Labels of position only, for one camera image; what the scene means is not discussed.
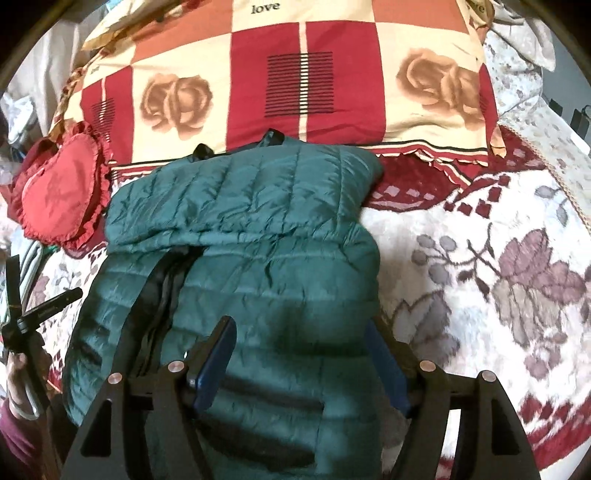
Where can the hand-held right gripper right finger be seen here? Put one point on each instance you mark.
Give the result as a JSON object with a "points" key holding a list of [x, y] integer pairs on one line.
{"points": [[385, 364]]}

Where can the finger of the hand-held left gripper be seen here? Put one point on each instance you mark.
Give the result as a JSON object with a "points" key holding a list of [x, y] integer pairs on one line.
{"points": [[11, 281], [51, 305]]}

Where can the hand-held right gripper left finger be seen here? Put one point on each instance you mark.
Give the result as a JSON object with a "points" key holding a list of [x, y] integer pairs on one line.
{"points": [[214, 364]]}

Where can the green puffer jacket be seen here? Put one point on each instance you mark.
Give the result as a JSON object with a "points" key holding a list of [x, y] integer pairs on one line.
{"points": [[258, 258]]}

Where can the person's left hand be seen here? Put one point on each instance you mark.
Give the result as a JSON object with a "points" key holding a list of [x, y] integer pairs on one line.
{"points": [[16, 374]]}

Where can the red heart-shaped frilled pillow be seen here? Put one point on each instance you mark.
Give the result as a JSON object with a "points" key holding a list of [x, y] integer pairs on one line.
{"points": [[64, 189]]}

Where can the white purple floral blanket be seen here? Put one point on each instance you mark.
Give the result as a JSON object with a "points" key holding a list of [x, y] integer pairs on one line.
{"points": [[485, 286]]}

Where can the light grey cloth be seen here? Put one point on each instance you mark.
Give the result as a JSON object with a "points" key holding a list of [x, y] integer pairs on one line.
{"points": [[34, 60]]}

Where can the red cream checked rose pillow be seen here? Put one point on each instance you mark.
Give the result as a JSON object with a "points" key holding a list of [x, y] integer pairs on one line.
{"points": [[286, 78]]}

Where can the black power adapter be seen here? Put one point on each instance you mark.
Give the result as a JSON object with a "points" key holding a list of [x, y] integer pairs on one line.
{"points": [[579, 119], [556, 108]]}

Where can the white leaf-print quilt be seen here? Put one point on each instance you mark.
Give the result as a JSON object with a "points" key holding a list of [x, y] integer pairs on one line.
{"points": [[526, 87]]}

